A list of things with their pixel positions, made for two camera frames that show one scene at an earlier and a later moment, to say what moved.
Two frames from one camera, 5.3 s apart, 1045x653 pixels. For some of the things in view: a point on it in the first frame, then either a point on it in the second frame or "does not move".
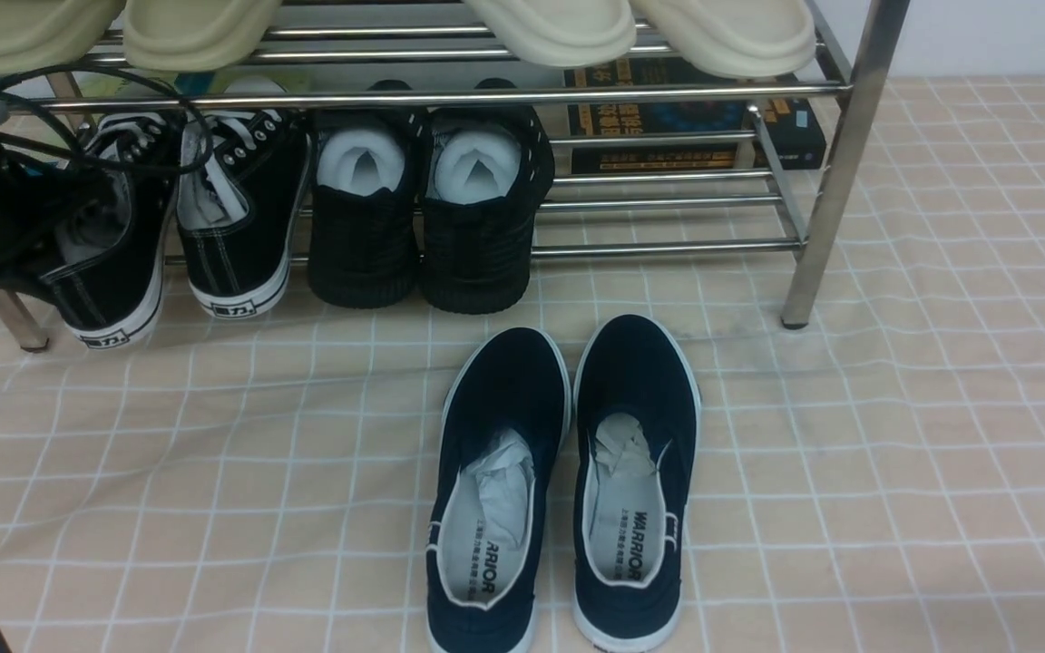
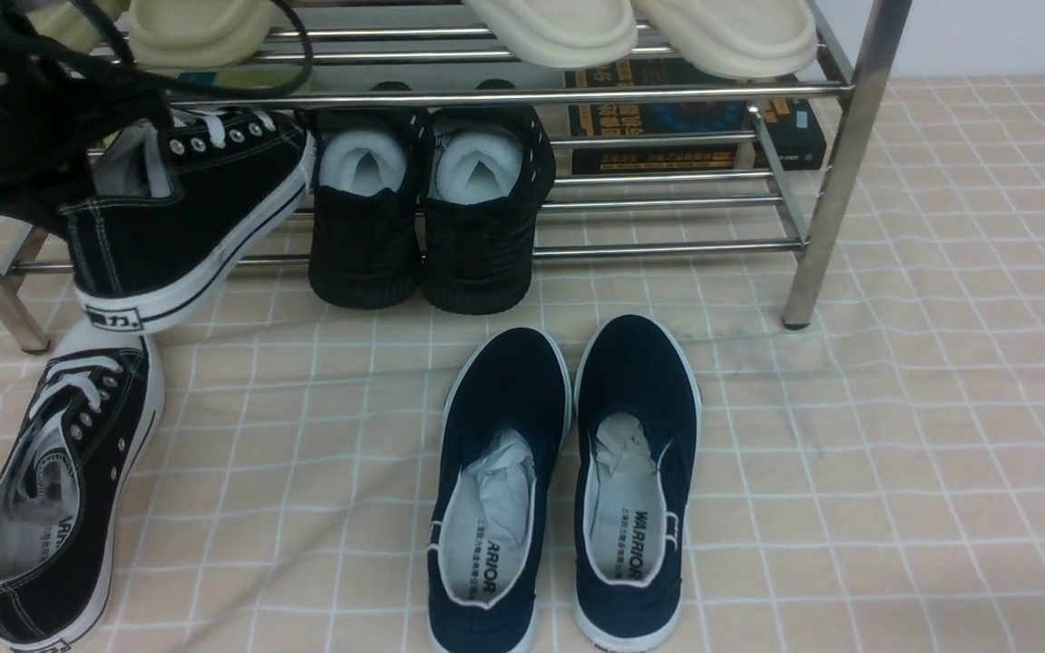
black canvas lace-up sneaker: [109, 284] → [45, 532]
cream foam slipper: [737, 39] does not move
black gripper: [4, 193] → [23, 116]
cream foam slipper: [560, 33] does not move
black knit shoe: [367, 171] does not move
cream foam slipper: [195, 35] does not move
